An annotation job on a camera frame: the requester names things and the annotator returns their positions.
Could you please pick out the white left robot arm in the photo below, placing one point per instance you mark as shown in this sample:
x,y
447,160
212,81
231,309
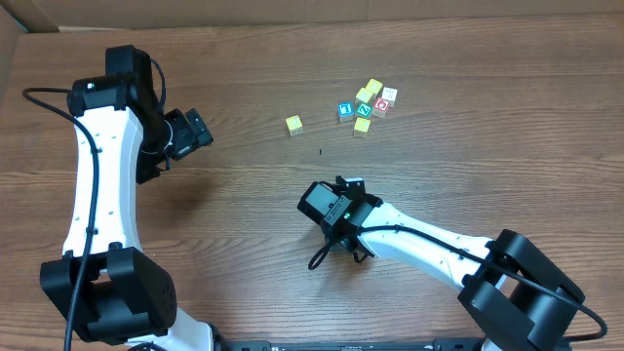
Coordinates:
x,y
104,285

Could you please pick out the green letter Z block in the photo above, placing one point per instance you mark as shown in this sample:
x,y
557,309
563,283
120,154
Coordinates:
x,y
363,110

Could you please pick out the yellow block top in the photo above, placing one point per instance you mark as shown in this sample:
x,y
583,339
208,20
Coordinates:
x,y
374,86

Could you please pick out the white block red print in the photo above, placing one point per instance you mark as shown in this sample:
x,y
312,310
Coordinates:
x,y
390,95

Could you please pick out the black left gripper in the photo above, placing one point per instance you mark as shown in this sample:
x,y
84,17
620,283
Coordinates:
x,y
191,135

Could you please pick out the yellow wooden block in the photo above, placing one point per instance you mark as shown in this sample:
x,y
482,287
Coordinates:
x,y
362,127

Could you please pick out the blue letter block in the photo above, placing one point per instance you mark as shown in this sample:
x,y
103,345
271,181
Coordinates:
x,y
345,111

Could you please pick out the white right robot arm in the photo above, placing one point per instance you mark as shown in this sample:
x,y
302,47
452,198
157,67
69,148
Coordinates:
x,y
518,297

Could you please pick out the red bordered block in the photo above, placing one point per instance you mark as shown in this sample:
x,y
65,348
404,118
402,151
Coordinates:
x,y
380,107

